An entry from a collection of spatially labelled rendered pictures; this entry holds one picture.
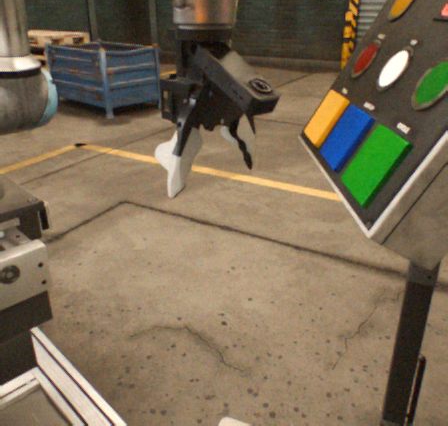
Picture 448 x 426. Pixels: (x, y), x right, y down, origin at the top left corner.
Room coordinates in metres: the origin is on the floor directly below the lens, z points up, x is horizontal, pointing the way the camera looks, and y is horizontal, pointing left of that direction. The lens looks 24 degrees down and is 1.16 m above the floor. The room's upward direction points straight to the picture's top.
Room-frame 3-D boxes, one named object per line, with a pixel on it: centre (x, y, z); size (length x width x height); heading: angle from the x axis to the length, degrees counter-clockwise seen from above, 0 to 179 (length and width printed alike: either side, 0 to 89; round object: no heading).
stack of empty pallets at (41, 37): (6.94, 2.81, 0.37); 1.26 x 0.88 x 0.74; 61
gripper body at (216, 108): (0.57, 0.04, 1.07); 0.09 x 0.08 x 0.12; 46
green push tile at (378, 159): (0.43, -0.15, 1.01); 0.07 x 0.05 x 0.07; 3
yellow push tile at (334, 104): (0.63, -0.14, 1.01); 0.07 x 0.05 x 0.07; 3
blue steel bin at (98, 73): (5.40, 1.51, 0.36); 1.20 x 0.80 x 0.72; 49
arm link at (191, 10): (0.57, 0.03, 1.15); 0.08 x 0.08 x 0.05
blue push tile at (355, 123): (0.53, -0.15, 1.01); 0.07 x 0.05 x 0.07; 3
